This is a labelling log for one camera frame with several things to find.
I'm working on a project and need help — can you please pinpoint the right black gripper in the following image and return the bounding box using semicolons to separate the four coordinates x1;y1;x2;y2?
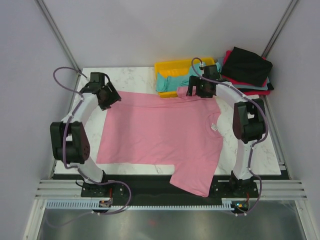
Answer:
186;75;213;99

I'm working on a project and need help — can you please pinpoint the pink t shirt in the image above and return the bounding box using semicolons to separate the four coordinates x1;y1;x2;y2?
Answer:
96;88;223;197

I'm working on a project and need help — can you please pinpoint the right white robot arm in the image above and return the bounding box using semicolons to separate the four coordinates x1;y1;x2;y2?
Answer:
186;63;269;197

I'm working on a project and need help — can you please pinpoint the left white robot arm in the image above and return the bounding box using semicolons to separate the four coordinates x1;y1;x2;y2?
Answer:
49;72;122;197

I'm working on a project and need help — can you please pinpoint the yellow plastic bin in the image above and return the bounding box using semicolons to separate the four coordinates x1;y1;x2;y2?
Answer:
154;57;221;98

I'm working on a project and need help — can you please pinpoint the teal t shirt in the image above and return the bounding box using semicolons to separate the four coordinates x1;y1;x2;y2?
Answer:
156;61;222;93

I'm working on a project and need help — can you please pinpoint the red folded t shirt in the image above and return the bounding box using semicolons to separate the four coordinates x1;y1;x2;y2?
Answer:
221;50;271;98

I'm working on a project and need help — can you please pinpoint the black folded t shirt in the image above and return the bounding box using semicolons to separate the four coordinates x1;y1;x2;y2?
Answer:
221;47;273;87

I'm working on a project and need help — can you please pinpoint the black bottom t shirt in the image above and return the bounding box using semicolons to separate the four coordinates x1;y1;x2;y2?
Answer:
266;82;274;91

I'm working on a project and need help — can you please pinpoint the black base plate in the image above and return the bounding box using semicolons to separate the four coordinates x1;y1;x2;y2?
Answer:
80;175;259;207

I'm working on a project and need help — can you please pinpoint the left aluminium post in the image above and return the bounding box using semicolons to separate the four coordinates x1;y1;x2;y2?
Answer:
34;0;81;70

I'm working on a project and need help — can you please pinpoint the aluminium post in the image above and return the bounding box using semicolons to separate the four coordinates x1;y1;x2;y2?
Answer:
34;0;81;70
261;0;300;58

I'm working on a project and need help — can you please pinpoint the white cable duct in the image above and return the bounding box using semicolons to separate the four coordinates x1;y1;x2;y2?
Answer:
45;199;235;211

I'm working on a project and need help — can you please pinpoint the right aluminium post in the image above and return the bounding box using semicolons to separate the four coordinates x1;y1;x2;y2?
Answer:
261;0;300;58

